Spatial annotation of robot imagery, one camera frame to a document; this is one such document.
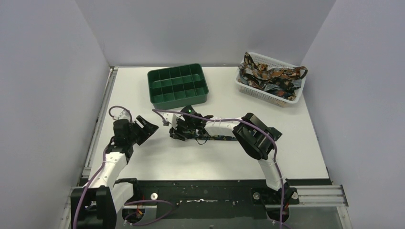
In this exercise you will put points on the green compartment tray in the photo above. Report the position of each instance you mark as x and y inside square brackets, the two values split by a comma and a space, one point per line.
[178, 86]

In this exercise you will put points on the blue patterned tie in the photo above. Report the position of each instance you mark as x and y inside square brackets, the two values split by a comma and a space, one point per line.
[273, 132]

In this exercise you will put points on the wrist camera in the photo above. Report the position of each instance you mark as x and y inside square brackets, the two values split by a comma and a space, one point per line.
[124, 116]
[170, 119]

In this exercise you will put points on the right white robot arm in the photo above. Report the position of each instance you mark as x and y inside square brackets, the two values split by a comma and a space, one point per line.
[257, 139]

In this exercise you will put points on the pile of patterned ties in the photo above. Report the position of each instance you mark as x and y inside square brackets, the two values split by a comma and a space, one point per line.
[272, 77]

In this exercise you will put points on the white plastic basket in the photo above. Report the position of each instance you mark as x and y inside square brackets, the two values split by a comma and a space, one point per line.
[272, 82]

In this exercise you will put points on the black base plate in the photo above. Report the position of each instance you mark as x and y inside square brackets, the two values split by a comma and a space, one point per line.
[221, 211]

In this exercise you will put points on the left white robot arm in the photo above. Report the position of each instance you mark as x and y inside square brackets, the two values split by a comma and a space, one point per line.
[96, 204]

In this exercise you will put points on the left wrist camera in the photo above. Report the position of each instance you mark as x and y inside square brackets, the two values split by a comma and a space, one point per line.
[124, 116]

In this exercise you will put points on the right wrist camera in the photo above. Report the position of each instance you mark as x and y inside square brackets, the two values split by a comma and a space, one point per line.
[170, 119]

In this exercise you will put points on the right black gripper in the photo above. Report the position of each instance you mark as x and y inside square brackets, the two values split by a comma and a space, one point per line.
[177, 133]

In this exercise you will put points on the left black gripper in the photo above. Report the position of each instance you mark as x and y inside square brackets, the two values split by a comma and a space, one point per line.
[141, 128]

